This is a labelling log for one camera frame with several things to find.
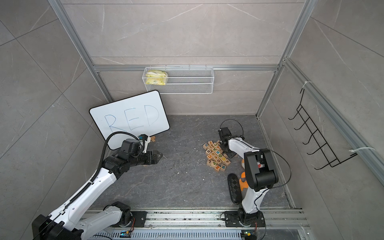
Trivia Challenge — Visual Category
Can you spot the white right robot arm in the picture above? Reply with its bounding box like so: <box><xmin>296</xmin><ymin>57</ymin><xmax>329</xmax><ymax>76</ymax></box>
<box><xmin>218</xmin><ymin>125</ymin><xmax>293</xmax><ymax>228</ymax></box>

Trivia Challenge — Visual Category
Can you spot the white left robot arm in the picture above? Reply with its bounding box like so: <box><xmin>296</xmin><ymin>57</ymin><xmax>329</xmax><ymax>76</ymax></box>
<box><xmin>32</xmin><ymin>132</ymin><xmax>163</xmax><ymax>240</ymax></box>

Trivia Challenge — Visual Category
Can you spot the pile of wooden letter blocks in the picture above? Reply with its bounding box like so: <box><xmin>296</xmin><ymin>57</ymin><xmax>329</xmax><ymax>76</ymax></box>
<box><xmin>203</xmin><ymin>140</ymin><xmax>232</xmax><ymax>172</ymax></box>

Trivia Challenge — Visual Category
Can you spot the orange shark plush toy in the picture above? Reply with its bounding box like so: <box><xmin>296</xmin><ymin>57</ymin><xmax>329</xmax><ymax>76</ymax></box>
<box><xmin>239</xmin><ymin>171</ymin><xmax>249</xmax><ymax>192</ymax></box>

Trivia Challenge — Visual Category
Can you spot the whiteboard with RED written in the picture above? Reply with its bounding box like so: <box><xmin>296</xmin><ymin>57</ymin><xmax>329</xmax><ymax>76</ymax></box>
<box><xmin>90</xmin><ymin>90</ymin><xmax>170</xmax><ymax>139</ymax></box>

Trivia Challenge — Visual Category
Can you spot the yellow packet in basket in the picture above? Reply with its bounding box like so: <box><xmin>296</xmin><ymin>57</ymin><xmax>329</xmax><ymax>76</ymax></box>
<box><xmin>145</xmin><ymin>70</ymin><xmax>168</xmax><ymax>86</ymax></box>

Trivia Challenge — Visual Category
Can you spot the white wire mesh basket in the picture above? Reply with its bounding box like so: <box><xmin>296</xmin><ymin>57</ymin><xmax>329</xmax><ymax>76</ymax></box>
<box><xmin>142</xmin><ymin>66</ymin><xmax>215</xmax><ymax>95</ymax></box>

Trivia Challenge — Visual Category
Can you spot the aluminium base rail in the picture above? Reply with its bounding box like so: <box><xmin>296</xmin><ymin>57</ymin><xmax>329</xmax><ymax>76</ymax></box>
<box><xmin>90</xmin><ymin>208</ymin><xmax>314</xmax><ymax>240</ymax></box>

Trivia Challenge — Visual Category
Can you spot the black wall hook rack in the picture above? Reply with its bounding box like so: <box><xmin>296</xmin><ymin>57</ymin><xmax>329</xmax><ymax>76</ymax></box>
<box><xmin>288</xmin><ymin>89</ymin><xmax>358</xmax><ymax>171</ymax></box>

